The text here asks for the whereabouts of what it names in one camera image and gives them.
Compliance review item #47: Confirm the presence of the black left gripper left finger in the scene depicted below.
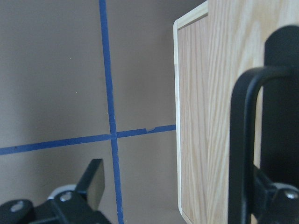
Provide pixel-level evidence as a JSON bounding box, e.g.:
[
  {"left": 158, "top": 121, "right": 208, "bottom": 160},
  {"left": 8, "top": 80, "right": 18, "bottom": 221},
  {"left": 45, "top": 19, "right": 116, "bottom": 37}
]
[{"left": 75, "top": 159, "right": 105, "bottom": 210}]

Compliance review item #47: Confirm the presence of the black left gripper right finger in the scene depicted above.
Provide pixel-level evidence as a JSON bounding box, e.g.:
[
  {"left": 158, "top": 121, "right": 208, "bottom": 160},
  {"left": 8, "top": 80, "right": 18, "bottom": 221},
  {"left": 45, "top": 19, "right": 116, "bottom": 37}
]
[{"left": 254, "top": 25, "right": 299, "bottom": 224}]

